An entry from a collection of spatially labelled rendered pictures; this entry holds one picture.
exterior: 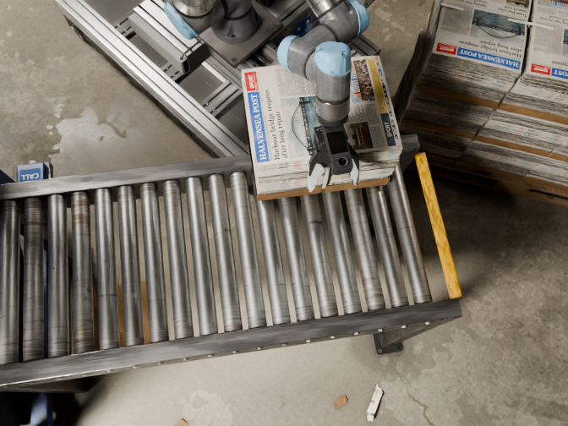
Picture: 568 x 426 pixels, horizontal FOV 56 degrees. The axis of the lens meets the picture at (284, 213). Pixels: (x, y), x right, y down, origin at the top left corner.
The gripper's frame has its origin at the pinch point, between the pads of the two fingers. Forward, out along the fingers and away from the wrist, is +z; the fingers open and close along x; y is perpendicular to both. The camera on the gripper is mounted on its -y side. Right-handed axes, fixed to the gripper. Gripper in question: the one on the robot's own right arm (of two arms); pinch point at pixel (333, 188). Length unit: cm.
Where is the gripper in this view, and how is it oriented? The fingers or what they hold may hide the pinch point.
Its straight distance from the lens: 131.2
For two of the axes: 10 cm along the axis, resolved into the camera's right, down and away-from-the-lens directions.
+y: -1.4, -6.5, 7.5
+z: 0.5, 7.5, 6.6
